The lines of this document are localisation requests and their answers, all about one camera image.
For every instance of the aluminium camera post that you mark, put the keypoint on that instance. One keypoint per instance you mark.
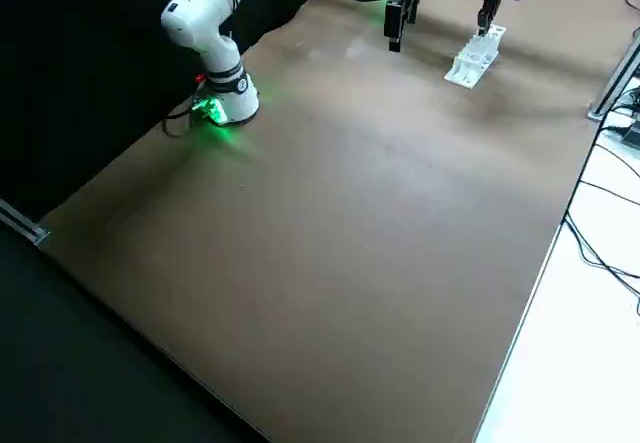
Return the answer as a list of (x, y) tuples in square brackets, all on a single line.
[(615, 73)]

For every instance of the clear glass test tube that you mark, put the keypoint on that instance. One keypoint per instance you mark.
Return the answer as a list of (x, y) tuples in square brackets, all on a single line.
[(482, 42)]

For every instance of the aluminium frame rail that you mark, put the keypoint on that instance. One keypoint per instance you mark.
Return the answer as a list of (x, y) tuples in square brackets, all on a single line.
[(25, 225)]

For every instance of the white test tube rack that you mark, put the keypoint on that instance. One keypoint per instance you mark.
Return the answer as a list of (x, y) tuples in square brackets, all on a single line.
[(467, 70)]

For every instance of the dark grey power strip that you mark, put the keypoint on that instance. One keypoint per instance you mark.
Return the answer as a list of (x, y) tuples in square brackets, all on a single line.
[(632, 135)]

